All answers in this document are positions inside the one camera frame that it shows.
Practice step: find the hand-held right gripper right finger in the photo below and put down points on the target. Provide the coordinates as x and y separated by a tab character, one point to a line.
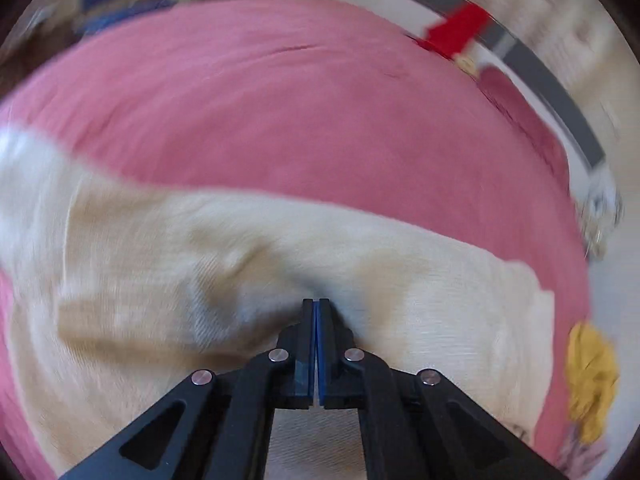
324	360

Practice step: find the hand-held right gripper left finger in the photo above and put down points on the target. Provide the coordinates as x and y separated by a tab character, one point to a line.
309	355

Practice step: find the cream knit sweater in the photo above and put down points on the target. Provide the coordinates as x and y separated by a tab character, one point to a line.
200	260

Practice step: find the pink bed blanket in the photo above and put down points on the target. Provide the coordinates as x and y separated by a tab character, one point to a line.
300	110

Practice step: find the light pink garment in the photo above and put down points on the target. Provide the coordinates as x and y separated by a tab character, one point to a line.
575	452

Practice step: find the yellow garment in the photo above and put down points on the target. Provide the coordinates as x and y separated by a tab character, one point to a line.
592	370

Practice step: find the pink pillow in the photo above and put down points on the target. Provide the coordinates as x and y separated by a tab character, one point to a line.
525	120

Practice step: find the cream fabric scrunchie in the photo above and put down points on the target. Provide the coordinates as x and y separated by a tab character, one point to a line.
467	64

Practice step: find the grey headboard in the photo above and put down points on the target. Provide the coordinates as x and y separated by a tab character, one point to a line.
540	80

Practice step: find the red garment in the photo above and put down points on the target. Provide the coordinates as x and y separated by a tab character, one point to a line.
455	27

